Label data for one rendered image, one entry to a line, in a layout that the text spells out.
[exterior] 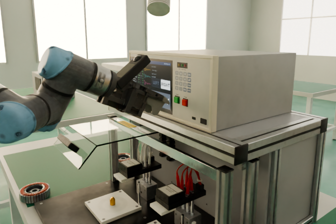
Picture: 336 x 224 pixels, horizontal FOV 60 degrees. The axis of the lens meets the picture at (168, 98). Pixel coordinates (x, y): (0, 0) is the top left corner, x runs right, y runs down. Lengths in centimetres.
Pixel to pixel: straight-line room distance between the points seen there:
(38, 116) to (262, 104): 63
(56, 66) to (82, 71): 6
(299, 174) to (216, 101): 38
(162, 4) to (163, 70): 119
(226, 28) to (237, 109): 712
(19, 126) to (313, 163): 87
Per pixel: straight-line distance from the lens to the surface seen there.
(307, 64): 773
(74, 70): 67
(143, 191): 115
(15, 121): 57
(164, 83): 92
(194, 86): 81
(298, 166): 99
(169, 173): 121
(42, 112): 63
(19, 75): 546
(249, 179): 82
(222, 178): 73
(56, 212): 116
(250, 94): 88
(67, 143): 92
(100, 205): 113
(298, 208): 108
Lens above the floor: 136
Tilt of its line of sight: 11 degrees down
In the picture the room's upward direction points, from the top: straight up
